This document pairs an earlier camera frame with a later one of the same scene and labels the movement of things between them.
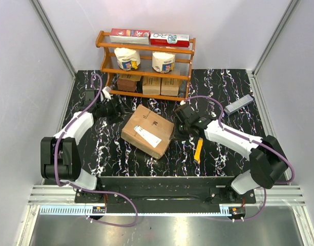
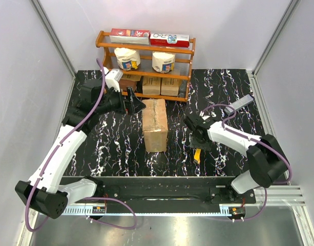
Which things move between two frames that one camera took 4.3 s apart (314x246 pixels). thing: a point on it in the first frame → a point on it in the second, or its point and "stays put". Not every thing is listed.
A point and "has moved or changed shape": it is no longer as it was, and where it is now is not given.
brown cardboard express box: [148, 131] has moved or changed shape
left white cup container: [128, 59] stays put
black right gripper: [177, 124] → [193, 143]
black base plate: [164, 191] stays put
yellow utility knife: [197, 156] stays put
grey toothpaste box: [232, 107] stays put
